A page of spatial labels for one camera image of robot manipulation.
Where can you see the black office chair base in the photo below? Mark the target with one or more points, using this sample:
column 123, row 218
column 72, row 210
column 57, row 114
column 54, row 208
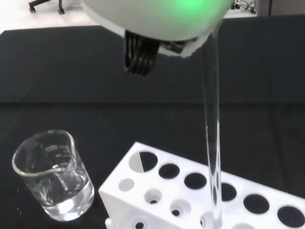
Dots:
column 60, row 9

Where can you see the white test tube rack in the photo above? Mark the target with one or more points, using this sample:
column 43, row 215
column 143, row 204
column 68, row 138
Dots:
column 190, row 195

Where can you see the black bench cloth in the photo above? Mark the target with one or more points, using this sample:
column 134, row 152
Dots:
column 71, row 83

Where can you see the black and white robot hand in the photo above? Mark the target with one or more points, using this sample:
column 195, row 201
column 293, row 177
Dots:
column 155, row 19

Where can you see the black tripod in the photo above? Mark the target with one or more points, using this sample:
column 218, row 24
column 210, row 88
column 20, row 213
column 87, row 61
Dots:
column 270, row 7

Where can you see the small glass beaker with water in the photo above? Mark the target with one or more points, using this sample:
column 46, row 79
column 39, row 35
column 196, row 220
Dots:
column 59, row 190

